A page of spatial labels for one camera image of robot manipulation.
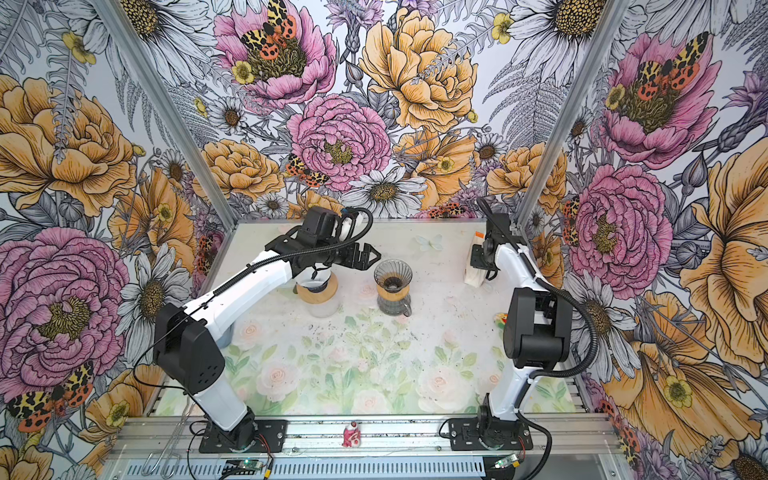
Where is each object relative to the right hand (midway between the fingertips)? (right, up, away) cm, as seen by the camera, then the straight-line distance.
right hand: (483, 267), depth 95 cm
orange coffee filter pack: (0, -3, +8) cm, 9 cm away
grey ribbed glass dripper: (-28, -2, -3) cm, 28 cm away
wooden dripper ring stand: (-49, -8, -8) cm, 50 cm away
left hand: (-36, +3, -12) cm, 38 cm away
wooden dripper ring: (-28, -8, -5) cm, 30 cm away
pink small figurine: (-38, -38, -23) cm, 59 cm away
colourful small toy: (+5, -16, -1) cm, 17 cm away
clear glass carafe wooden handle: (-50, -13, +2) cm, 52 cm away
